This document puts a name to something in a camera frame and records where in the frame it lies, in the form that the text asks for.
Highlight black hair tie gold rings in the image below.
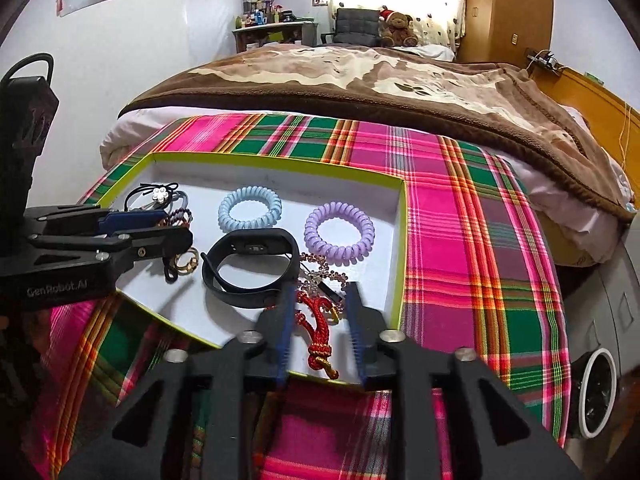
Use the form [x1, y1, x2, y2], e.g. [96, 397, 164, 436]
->
[162, 247, 199, 284]

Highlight white pillow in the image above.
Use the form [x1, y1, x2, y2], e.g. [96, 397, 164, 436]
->
[415, 44, 456, 60]

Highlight dark grey chair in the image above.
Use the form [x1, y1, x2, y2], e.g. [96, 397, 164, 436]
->
[321, 7, 381, 48]

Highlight purple spiral hair tie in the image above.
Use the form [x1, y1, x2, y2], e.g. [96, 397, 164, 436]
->
[304, 201, 375, 260]

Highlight cluttered wooden desk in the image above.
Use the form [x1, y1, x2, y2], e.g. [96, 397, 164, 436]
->
[232, 21, 319, 54]

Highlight black smart band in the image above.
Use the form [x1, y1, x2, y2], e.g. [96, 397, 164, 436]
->
[200, 228, 301, 309]

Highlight brown blanket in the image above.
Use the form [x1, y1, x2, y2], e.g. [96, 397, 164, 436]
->
[117, 45, 639, 223]

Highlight white power strip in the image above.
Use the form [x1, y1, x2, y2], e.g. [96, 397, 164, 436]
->
[525, 50, 562, 70]

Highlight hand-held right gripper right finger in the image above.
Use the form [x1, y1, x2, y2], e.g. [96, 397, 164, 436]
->
[345, 281, 583, 480]

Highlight red knotted cord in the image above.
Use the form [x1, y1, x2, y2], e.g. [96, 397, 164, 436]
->
[295, 290, 347, 381]

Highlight light blue spiral hair tie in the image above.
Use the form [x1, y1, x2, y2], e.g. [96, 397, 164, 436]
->
[218, 186, 282, 233]

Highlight plaid cloth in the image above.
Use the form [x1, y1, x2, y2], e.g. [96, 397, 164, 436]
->
[30, 112, 571, 480]

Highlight black trash bin white rim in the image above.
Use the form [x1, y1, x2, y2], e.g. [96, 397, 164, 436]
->
[570, 347, 622, 441]

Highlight grey flower hair tie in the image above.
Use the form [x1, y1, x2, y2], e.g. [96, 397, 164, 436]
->
[122, 181, 193, 214]

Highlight brown teddy bear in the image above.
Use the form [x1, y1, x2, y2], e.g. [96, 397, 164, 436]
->
[377, 6, 420, 48]

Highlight cluster of bottles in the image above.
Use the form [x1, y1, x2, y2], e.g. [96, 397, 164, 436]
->
[235, 0, 297, 30]

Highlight grey cabinet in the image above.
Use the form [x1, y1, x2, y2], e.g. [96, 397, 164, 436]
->
[560, 239, 640, 382]

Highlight yellow-green shallow box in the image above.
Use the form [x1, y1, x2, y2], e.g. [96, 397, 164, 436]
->
[95, 151, 408, 392]

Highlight beaded bracelet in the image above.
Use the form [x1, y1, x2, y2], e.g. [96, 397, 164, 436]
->
[157, 208, 194, 228]

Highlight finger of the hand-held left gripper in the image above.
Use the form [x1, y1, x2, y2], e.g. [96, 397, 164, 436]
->
[25, 203, 167, 237]
[29, 225, 195, 282]

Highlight wooden headboard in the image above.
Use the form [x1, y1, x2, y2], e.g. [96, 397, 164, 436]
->
[530, 65, 640, 172]

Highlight wooden wardrobe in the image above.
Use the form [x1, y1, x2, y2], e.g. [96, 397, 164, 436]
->
[457, 0, 553, 69]

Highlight yellow mattress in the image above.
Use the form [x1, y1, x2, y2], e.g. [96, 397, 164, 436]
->
[540, 214, 602, 269]

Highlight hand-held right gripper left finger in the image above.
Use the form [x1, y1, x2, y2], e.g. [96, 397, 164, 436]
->
[59, 280, 297, 480]

